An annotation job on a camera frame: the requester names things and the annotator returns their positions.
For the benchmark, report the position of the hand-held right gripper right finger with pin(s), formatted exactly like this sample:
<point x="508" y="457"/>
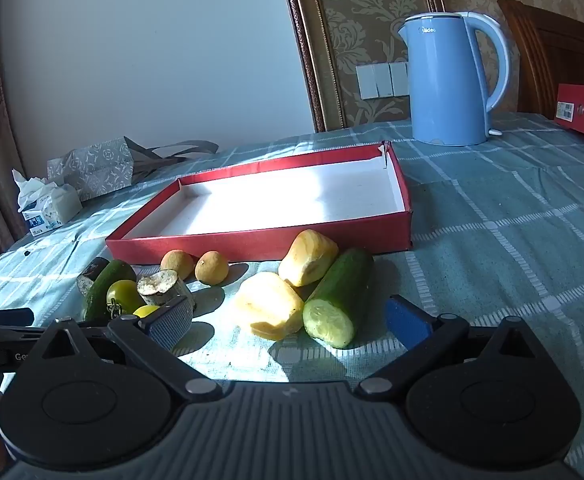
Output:
<point x="409" y="322"/>

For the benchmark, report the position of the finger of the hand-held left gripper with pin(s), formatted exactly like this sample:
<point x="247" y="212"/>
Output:
<point x="12" y="317"/>

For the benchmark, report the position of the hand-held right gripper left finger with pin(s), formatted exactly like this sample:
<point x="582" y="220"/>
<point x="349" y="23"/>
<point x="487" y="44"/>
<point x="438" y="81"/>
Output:
<point x="172" y="327"/>

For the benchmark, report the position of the green tomato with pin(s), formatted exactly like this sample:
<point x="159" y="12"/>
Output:
<point x="127" y="295"/>
<point x="147" y="311"/>

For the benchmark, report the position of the small round tan fruit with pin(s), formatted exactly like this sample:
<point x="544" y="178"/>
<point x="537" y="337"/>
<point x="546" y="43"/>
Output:
<point x="212" y="267"/>
<point x="177" y="263"/>

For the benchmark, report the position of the large cucumber piece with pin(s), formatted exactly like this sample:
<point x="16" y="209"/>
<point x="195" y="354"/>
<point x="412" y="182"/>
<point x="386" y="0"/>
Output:
<point x="342" y="290"/>

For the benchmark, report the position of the small cucumber piece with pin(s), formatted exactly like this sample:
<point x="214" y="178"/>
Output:
<point x="103" y="282"/>

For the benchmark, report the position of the peeled yellow fruit chunk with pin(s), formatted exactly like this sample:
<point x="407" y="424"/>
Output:
<point x="307" y="257"/>
<point x="271" y="305"/>

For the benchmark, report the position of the shallow red cardboard box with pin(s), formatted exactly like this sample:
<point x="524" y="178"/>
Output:
<point x="272" y="200"/>

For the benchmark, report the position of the tissue pack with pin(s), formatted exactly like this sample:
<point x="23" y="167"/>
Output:
<point x="47" y="205"/>

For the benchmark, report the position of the grey patterned gift bag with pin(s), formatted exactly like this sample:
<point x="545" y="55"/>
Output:
<point x="97" y="167"/>

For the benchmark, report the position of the blue electric kettle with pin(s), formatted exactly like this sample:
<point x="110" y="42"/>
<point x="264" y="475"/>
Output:
<point x="441" y="85"/>

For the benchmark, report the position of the white wall switch panel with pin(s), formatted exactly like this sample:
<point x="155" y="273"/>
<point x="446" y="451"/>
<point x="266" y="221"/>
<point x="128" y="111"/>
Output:
<point x="379" y="80"/>

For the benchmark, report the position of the ornate framed wall panel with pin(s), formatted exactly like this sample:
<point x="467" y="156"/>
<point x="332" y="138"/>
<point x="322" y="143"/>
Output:
<point x="361" y="20"/>

